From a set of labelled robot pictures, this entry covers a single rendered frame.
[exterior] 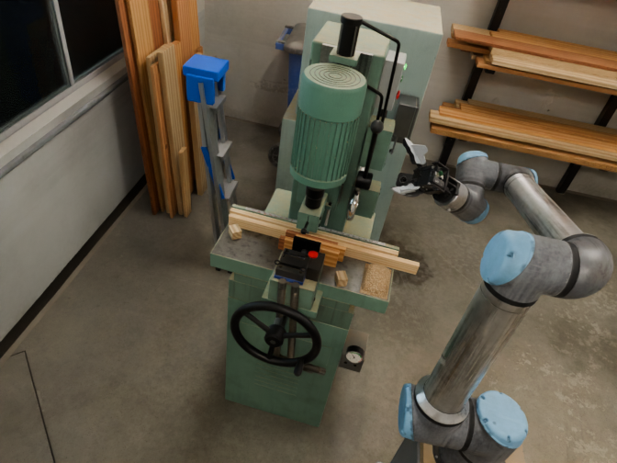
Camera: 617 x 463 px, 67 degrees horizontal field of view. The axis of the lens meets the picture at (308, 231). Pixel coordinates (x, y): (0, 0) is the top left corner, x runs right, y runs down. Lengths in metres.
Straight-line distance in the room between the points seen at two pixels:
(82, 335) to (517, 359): 2.24
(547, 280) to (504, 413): 0.56
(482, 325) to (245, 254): 0.80
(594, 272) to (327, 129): 0.70
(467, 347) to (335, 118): 0.65
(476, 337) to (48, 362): 1.94
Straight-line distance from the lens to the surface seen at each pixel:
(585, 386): 2.92
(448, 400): 1.30
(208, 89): 2.13
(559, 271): 1.01
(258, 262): 1.52
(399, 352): 2.54
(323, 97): 1.22
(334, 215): 1.73
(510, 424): 1.45
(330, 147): 1.28
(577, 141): 3.69
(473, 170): 1.50
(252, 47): 3.90
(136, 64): 2.70
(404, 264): 1.58
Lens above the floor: 1.98
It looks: 41 degrees down
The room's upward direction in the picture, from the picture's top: 10 degrees clockwise
